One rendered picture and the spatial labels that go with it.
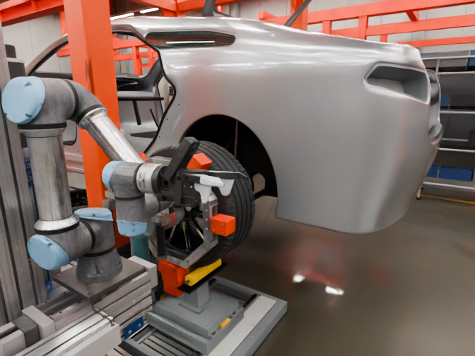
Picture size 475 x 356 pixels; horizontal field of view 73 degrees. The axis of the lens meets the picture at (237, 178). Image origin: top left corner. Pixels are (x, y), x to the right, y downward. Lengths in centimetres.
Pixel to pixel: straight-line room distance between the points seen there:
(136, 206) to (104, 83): 117
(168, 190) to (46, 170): 37
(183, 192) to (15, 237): 65
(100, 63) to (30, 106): 102
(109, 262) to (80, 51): 115
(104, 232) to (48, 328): 30
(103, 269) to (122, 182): 44
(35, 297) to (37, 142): 58
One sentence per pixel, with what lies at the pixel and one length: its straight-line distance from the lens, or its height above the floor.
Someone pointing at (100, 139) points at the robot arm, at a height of 129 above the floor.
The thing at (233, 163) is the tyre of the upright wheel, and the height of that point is 109.
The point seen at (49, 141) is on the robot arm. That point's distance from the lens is 99.
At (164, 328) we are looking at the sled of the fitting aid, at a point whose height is 12.
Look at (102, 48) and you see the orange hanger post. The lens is 194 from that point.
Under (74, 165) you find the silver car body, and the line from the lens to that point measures 325.
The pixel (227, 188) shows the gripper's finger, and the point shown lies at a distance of 79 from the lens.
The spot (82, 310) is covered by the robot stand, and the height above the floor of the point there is 76.
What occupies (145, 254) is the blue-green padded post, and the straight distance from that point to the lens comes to 172.
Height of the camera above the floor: 141
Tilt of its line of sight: 14 degrees down
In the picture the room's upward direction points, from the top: straight up
